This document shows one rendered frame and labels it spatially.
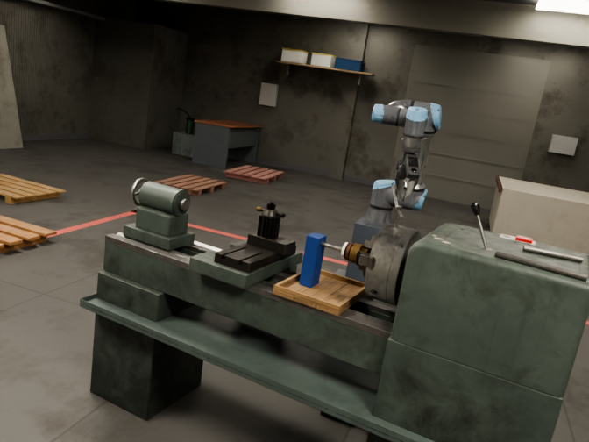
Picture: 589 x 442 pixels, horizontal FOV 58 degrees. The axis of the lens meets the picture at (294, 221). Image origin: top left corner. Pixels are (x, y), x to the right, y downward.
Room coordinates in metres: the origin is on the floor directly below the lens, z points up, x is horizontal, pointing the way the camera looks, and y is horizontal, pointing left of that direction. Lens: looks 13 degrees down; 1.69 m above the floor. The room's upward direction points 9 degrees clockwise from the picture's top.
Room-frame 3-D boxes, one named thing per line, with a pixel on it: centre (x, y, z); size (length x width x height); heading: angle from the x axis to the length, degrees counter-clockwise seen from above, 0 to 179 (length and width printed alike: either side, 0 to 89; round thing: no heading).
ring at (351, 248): (2.14, -0.28, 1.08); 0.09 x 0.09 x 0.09; 64
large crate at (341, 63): (11.39, -0.64, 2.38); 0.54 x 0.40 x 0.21; 73
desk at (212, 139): (11.44, 1.67, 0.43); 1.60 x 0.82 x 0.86; 163
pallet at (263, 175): (10.16, 0.88, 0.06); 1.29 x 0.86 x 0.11; 165
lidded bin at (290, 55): (11.75, 0.53, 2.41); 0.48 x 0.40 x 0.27; 73
